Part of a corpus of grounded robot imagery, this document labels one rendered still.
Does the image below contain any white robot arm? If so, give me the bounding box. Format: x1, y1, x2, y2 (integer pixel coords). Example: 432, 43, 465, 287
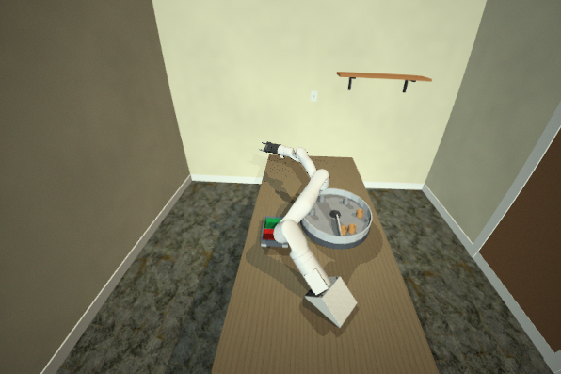
273, 147, 331, 295

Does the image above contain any red and green divided tray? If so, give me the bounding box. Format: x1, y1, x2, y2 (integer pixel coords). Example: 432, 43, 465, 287
261, 216, 288, 248

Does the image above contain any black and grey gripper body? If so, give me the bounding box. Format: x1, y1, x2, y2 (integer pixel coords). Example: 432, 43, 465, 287
264, 142, 286, 158

